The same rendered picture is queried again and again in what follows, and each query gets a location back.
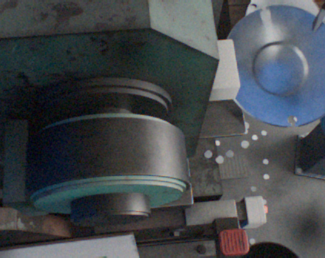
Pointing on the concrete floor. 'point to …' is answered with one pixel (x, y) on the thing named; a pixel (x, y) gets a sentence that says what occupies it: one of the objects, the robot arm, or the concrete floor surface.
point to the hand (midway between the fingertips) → (314, 24)
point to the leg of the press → (16, 218)
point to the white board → (74, 248)
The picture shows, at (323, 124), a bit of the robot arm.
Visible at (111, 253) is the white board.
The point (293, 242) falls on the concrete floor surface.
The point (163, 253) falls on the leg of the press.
